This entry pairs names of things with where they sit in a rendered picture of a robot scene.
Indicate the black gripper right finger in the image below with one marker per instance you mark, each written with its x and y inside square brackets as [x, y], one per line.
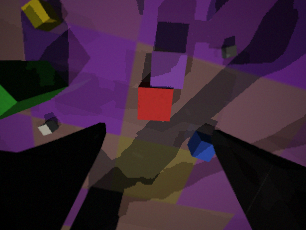
[270, 189]

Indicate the olive yellow block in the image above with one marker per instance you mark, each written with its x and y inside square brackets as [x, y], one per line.
[41, 14]

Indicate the red block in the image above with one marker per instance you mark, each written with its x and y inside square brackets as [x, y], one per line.
[154, 103]

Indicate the blue cube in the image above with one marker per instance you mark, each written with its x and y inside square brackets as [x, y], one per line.
[201, 147]

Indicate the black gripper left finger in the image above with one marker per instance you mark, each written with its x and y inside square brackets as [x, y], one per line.
[39, 186]

